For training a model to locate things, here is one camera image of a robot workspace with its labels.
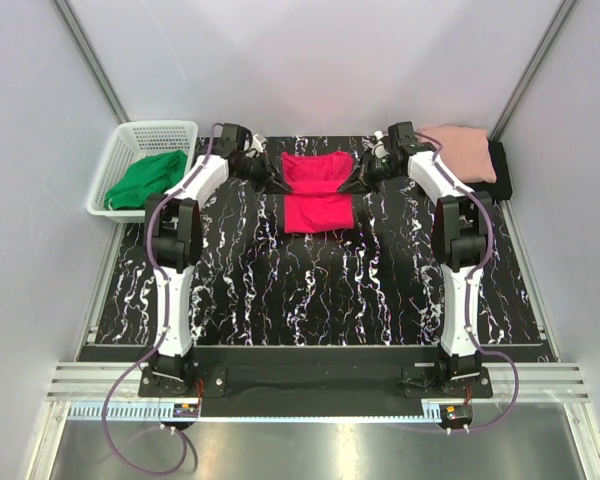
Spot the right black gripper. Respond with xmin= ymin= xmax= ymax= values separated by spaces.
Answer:
xmin=338 ymin=149 xmax=402 ymax=196

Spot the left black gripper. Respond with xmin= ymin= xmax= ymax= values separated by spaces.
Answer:
xmin=233 ymin=150 xmax=292 ymax=195

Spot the red t-shirt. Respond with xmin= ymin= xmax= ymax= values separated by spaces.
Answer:
xmin=281 ymin=151 xmax=354 ymax=234

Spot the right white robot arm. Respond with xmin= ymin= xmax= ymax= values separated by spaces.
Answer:
xmin=338 ymin=121 xmax=494 ymax=398

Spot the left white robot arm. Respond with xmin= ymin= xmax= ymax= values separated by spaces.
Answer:
xmin=142 ymin=123 xmax=291 ymax=396

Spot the black marble table mat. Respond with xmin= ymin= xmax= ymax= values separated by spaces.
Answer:
xmin=87 ymin=136 xmax=546 ymax=346

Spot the folded pink t-shirt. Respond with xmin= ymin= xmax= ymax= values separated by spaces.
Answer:
xmin=419 ymin=125 xmax=497 ymax=184

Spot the green t-shirt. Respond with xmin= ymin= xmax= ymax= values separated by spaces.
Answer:
xmin=104 ymin=150 xmax=188 ymax=210

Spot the folded black t-shirt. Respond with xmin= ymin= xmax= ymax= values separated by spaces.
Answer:
xmin=468 ymin=140 xmax=513 ymax=202

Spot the white plastic basket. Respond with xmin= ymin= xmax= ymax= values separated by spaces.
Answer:
xmin=86 ymin=120 xmax=198 ymax=224

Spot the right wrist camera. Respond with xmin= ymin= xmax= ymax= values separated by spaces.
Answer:
xmin=370 ymin=130 xmax=389 ymax=159

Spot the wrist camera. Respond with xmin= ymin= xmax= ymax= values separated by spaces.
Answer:
xmin=246 ymin=134 xmax=268 ymax=158
xmin=370 ymin=130 xmax=389 ymax=159

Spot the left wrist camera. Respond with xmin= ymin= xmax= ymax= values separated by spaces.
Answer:
xmin=246 ymin=134 xmax=268 ymax=158

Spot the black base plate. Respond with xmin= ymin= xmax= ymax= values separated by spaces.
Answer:
xmin=139 ymin=346 xmax=493 ymax=421

